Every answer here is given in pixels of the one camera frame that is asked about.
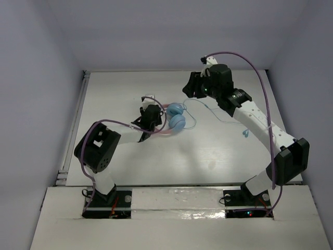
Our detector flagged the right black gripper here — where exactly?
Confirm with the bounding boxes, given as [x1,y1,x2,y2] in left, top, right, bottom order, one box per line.
[182,71,220,100]

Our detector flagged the thin blue headphone cable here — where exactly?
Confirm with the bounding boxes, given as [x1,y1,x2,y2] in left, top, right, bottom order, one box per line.
[181,98,250,138]

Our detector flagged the pink blue cat-ear headphones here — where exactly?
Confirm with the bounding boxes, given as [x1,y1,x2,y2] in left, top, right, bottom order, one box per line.
[159,103,186,135]

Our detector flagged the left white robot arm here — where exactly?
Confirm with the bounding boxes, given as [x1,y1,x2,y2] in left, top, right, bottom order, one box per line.
[74,104,163,205]

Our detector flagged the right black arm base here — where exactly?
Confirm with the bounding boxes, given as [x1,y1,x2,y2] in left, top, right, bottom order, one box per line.
[219,184,274,219]

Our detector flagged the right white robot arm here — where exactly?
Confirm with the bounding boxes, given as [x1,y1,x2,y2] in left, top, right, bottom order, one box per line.
[183,64,310,205]

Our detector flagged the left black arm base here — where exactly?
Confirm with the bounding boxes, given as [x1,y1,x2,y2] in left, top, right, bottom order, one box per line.
[82,187,132,219]

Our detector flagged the white foam front panel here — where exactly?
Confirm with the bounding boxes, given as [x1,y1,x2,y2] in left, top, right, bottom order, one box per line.
[131,187,225,220]

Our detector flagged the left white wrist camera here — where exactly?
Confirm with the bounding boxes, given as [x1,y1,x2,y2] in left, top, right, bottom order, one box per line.
[142,94,156,110]

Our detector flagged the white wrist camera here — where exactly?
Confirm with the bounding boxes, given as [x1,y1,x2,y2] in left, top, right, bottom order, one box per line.
[200,56,218,77]
[142,94,156,110]

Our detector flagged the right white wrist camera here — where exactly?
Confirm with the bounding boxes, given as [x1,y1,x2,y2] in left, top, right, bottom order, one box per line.
[200,56,218,77]

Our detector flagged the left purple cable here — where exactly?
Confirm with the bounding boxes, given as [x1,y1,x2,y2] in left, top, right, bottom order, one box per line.
[81,96,168,210]

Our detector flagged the purple cable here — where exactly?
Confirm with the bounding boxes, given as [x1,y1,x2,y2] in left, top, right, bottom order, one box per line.
[200,52,284,218]
[81,96,168,210]

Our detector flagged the aluminium rail left edge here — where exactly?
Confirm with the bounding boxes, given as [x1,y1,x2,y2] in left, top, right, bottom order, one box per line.
[55,70,91,186]

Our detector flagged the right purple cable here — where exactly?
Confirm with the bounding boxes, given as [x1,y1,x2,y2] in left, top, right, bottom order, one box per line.
[200,52,284,218]

